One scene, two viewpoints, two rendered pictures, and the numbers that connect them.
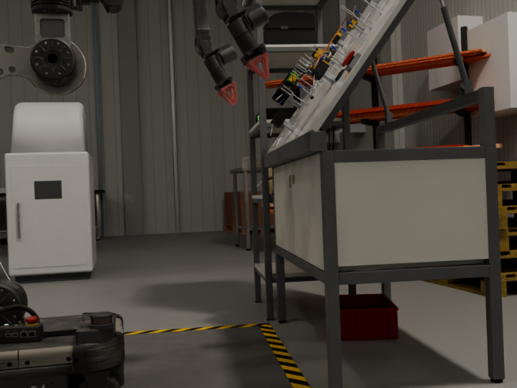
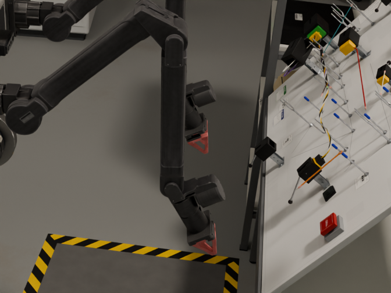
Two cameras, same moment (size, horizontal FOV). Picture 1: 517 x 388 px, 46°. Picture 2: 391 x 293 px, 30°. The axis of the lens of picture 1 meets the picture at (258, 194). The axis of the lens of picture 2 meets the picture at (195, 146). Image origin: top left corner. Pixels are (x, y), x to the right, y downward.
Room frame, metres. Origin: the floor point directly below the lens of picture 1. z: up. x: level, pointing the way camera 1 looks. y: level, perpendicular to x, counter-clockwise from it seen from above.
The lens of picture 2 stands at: (0.49, -0.21, 2.28)
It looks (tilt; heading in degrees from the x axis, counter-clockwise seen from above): 33 degrees down; 9
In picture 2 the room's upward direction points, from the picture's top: 6 degrees clockwise
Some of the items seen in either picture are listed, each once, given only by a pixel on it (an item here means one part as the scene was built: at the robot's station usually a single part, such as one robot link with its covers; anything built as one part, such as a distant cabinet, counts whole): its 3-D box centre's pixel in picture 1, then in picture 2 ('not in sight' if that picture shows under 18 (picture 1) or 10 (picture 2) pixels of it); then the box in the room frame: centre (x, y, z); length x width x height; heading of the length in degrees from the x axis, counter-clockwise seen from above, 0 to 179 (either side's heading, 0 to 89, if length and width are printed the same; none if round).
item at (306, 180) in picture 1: (307, 209); not in sight; (2.29, -0.18, 0.60); 0.55 x 0.03 x 0.39; 7
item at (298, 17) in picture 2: (286, 117); (315, 24); (3.44, -0.18, 1.09); 0.35 x 0.33 x 0.07; 7
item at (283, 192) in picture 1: (285, 207); not in sight; (2.84, -0.12, 0.60); 0.55 x 0.02 x 0.39; 7
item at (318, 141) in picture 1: (288, 153); (268, 187); (2.56, -0.13, 0.83); 1.18 x 0.06 x 0.06; 7
